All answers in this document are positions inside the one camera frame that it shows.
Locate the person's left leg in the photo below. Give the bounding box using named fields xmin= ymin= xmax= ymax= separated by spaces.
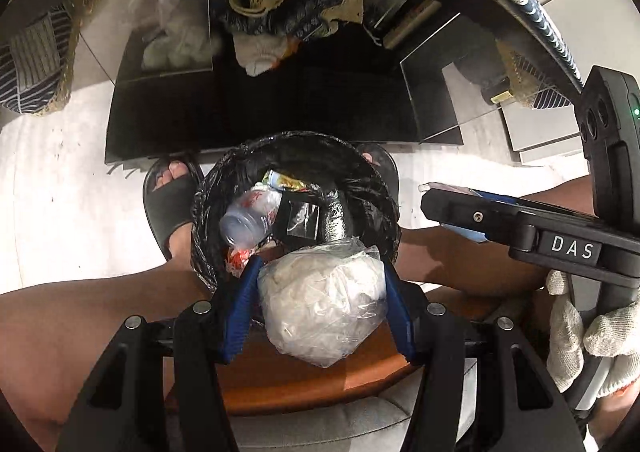
xmin=0 ymin=159 xmax=221 ymax=452

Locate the bin with black liner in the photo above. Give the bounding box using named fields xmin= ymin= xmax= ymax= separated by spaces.
xmin=190 ymin=131 xmax=403 ymax=305

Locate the clear bottle with red label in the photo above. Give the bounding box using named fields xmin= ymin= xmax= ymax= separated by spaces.
xmin=219 ymin=187 xmax=283 ymax=250

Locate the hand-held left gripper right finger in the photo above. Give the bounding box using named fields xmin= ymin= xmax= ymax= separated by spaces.
xmin=382 ymin=259 xmax=586 ymax=452

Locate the black slipper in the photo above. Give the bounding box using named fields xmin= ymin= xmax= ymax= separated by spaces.
xmin=356 ymin=143 xmax=399 ymax=183
xmin=142 ymin=155 xmax=206 ymax=263

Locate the white low cabinet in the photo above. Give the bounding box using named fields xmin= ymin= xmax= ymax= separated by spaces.
xmin=500 ymin=97 xmax=593 ymax=167

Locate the small black yellow box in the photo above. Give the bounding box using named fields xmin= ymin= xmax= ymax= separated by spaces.
xmin=481 ymin=76 xmax=517 ymax=106

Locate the person's right hand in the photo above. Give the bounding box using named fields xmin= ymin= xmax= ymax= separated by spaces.
xmin=545 ymin=269 xmax=640 ymax=393

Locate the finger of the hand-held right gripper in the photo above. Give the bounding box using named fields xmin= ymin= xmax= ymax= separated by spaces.
xmin=470 ymin=188 xmax=598 ymax=223
xmin=419 ymin=187 xmax=538 ymax=255

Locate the clear bag of white tissue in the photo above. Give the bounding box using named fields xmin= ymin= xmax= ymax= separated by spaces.
xmin=257 ymin=238 xmax=388 ymax=368

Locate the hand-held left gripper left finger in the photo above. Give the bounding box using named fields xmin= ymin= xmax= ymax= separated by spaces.
xmin=55 ymin=255 xmax=263 ymax=452

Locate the person's right leg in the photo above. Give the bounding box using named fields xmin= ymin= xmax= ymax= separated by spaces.
xmin=362 ymin=152 xmax=598 ymax=295

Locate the person's leg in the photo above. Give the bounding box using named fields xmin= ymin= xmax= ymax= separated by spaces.
xmin=0 ymin=159 xmax=221 ymax=452
xmin=362 ymin=152 xmax=598 ymax=295

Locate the brown wooden chair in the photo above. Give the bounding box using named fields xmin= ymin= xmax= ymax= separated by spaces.
xmin=165 ymin=282 xmax=548 ymax=417

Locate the black packet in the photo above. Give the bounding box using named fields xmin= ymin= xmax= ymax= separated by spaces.
xmin=272 ymin=195 xmax=322 ymax=239

